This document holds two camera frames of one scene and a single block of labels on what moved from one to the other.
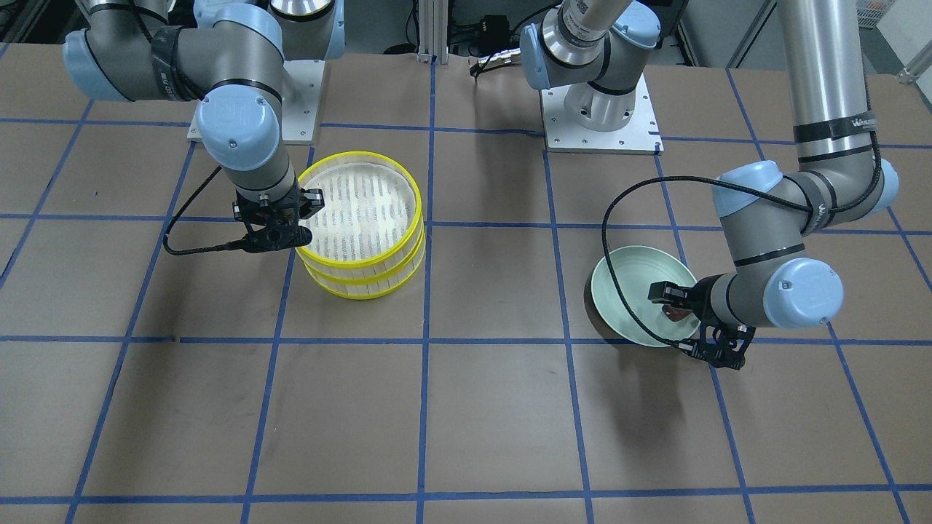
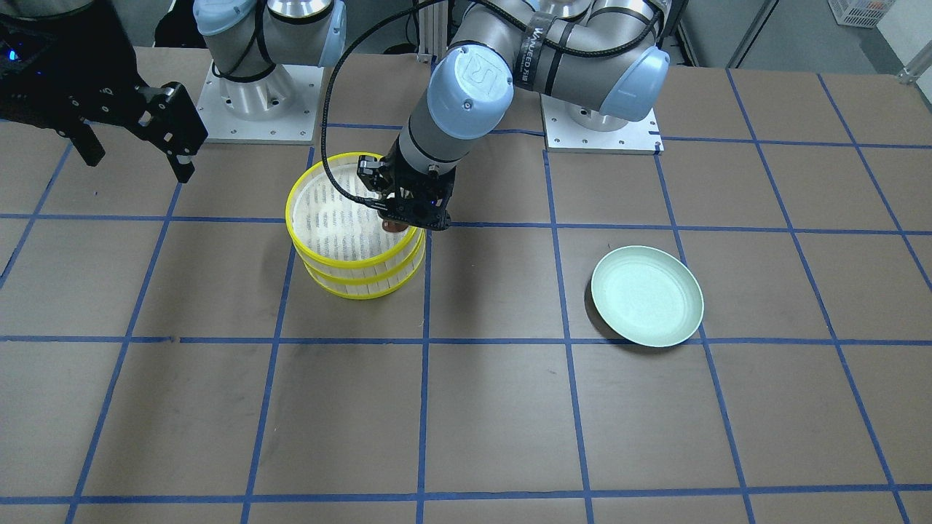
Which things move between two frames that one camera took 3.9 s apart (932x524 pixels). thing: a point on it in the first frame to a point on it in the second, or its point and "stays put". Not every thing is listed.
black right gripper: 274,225 to 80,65
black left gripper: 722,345 to 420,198
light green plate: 638,266 stays put
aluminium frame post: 433,17 stays put
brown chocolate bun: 676,314 to 393,226
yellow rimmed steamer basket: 368,239 stays put
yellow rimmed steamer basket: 362,255 stays put
